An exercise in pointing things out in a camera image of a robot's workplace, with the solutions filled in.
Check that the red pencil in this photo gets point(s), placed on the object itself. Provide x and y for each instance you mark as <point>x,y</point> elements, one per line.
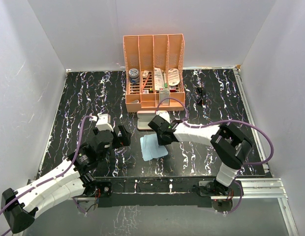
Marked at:
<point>146,80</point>

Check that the small white card box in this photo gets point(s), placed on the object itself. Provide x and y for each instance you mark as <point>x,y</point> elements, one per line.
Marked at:
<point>145,73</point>

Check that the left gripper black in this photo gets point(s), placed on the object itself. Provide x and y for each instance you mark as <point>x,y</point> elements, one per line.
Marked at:
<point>125,134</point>

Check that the orange desk organizer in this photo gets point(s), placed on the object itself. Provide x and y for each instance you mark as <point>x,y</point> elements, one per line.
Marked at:
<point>145,52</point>

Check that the pink glasses case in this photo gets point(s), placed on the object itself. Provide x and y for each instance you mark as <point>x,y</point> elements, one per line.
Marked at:
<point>144,117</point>

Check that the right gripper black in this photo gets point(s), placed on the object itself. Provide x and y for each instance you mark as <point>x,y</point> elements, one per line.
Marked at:
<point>161,142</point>

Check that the oval beige tag package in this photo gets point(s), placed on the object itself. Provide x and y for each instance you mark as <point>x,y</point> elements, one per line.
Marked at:
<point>173,77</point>

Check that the black sunglasses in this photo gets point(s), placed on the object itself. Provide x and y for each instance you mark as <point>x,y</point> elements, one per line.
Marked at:
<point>201,95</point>

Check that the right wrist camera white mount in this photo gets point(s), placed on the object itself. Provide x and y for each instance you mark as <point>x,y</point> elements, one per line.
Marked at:
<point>164,114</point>

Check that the blue cleaning cloth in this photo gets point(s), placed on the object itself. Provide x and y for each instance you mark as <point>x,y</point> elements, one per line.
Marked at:
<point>151,149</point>

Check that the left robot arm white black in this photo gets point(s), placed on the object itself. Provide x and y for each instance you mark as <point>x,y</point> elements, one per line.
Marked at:
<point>69,179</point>

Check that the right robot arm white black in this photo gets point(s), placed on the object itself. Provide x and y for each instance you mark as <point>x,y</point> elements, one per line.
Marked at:
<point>229,142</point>

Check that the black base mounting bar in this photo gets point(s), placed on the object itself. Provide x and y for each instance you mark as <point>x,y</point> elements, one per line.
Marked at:
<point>158,191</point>

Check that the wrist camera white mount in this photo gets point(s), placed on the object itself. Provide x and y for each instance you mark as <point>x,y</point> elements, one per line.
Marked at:
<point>164,114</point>
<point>103,122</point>

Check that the grey white small box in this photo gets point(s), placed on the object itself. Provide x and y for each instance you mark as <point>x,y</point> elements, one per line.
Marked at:
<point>164,95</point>

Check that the blue white round tin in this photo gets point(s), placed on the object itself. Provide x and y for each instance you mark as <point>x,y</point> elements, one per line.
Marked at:
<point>134,76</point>

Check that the white tube package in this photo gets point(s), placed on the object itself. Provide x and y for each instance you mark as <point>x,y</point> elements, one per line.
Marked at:
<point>158,79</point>

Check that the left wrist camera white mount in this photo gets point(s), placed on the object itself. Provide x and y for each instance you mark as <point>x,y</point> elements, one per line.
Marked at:
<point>103,122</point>

